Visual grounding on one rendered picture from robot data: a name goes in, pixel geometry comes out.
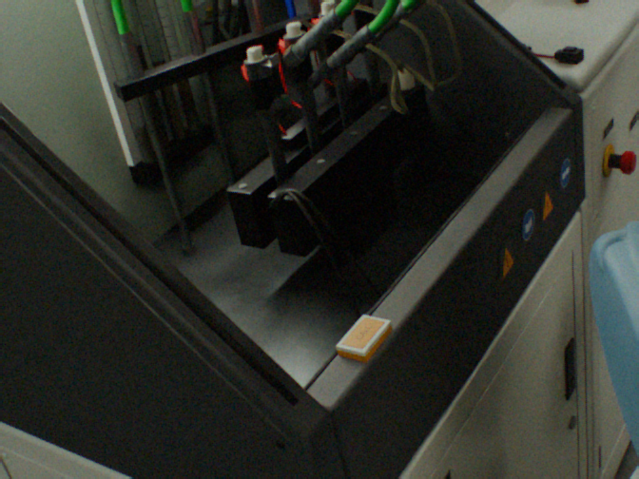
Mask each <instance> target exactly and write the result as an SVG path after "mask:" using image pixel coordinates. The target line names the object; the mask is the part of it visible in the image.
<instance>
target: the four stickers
mask: <svg viewBox="0 0 639 479"><path fill-rule="evenodd" d="M560 179H561V192H562V191H563V190H564V188H565V187H566V186H567V185H568V183H569V182H570V181H571V153H570V155H569V156H568V157H567V158H566V160H565V161H563V162H562V164H561V165H560ZM541 209H542V223H543V222H544V220H545V219H546V218H547V216H548V215H549V214H550V213H551V211H552V210H553V205H552V183H550V185H549V186H548V187H547V189H546V190H545V191H544V193H543V194H542V195H541ZM521 223H522V235H523V247H524V246H525V244H526V243H527V241H528V240H529V238H530V237H531V236H532V234H533V232H534V231H535V225H534V212H533V204H532V205H531V207H530V208H529V210H528V211H527V212H526V214H525V215H524V217H523V218H522V219H521ZM499 263H500V272H501V280H502V281H503V279H504V278H505V276H507V274H508V273H509V271H510V270H511V268H512V267H513V265H514V256H513V238H512V237H510V239H509V240H508V242H507V243H506V244H505V246H504V247H503V249H502V250H501V252H500V253H499Z"/></svg>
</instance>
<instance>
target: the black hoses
mask: <svg viewBox="0 0 639 479"><path fill-rule="evenodd" d="M231 3H232V0H225V15H224V26H223V25H222V24H221V23H220V22H219V0H212V18H207V19H205V20H204V22H205V24H206V25H211V24H212V47H213V46H216V45H218V30H219V31H220V33H221V34H222V36H223V42H226V41H229V40H232V39H234V38H237V37H239V34H240V27H241V21H242V8H243V0H238V6H237V13H236V21H235V27H234V33H233V36H232V37H231V36H230V35H229V29H230V17H231ZM248 25H249V18H248V13H247V9H246V5H245V3H244V10H243V23H242V36H243V35H245V34H247V33H248Z"/></svg>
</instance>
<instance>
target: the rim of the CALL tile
mask: <svg viewBox="0 0 639 479"><path fill-rule="evenodd" d="M365 317H367V318H371V319H375V320H379V321H384V322H385V323H384V324H383V325H382V326H381V328H380V329H379V330H378V331H377V333H376V334H375V335H374V336H373V337H372V339H371V340H370V341H369V342H368V344H367V345H366V346H365V347H364V348H363V350H362V349H358V348H354V347H350V346H346V345H342V343H343V342H344V340H345V339H346V338H347V337H348V336H349V335H350V334H351V333H352V332H353V331H354V330H355V329H356V327H357V326H358V325H359V324H360V323H361V321H362V320H363V319H364V318H365ZM390 325H391V320H387V319H382V318H378V317H373V316H366V315H363V316H362V317H361V318H360V319H359V320H358V322H357V323H356V324H355V325H354V326H353V327H352V329H351V330H350V331H349V332H348V333H347V334H346V335H345V337H344V338H343V339H342V340H341V341H340V342H339V344H338V345H337V350H340V351H344V352H347V353H351V354H358V355H362V356H366V355H367V354H368V353H369V351H370V350H371V349H372V348H373V346H374V345H375V344H376V343H377V342H378V340H379V339H380V338H381V336H382V335H383V334H384V333H385V332H386V330H387V329H388V328H389V327H390Z"/></svg>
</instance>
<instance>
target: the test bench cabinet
mask: <svg viewBox="0 0 639 479"><path fill-rule="evenodd" d="M577 212H580V216H581V245H582V278H583V312H584V350H585V392H586V441H587V479H592V429H591V320H590V278H589V240H588V206H587V199H584V200H583V202H582V203H581V205H580V206H579V208H577ZM0 479H133V478H131V477H128V476H126V475H123V474H122V473H120V472H117V471H115V470H113V469H109V468H106V467H104V466H102V465H99V464H97V463H95V462H92V461H90V460H88V459H86V458H84V457H82V456H79V455H77V454H75V453H72V452H70V451H67V450H64V449H61V448H59V447H57V446H54V445H52V444H50V443H48V442H46V441H44V440H41V439H39V438H37V437H34V436H32V435H30V434H28V433H25V432H23V431H19V430H17V429H16V428H13V427H11V426H9V425H6V424H4V423H2V422H0Z"/></svg>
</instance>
